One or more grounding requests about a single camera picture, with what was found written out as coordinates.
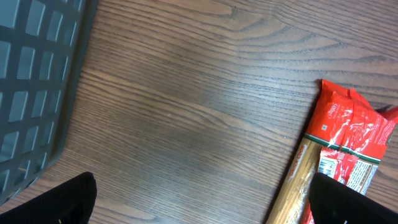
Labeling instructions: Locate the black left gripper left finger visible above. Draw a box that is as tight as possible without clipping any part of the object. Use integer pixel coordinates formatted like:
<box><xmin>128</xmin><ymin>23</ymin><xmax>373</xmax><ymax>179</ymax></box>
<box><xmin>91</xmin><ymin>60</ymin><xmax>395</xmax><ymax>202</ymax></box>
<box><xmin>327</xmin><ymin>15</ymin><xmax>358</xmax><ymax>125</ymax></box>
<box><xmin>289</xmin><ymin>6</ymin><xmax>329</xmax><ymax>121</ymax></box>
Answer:
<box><xmin>1</xmin><ymin>172</ymin><xmax>97</xmax><ymax>224</ymax></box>

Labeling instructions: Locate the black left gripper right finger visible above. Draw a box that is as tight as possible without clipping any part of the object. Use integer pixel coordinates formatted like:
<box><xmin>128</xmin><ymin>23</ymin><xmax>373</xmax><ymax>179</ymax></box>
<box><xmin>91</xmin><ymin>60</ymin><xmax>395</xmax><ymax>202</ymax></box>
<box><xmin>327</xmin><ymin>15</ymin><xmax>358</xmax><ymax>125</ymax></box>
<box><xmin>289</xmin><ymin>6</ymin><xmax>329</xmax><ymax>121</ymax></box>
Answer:
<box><xmin>308</xmin><ymin>173</ymin><xmax>397</xmax><ymax>224</ymax></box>

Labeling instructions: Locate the orange spaghetti packet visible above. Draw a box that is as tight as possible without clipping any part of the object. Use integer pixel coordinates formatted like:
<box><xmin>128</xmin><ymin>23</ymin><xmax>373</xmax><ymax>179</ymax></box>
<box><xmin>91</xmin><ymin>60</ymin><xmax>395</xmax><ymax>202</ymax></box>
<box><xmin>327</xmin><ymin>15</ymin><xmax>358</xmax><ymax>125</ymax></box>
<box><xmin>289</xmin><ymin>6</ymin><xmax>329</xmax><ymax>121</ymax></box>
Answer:
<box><xmin>266</xmin><ymin>79</ymin><xmax>397</xmax><ymax>223</ymax></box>

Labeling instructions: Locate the grey plastic mesh basket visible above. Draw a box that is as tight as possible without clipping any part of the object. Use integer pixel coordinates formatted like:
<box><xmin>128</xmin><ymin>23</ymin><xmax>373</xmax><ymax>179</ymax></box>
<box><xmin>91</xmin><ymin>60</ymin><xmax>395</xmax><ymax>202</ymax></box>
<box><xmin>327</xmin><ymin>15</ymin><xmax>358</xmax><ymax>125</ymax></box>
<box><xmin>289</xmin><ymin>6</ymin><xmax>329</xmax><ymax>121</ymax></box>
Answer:
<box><xmin>1</xmin><ymin>0</ymin><xmax>98</xmax><ymax>203</ymax></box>

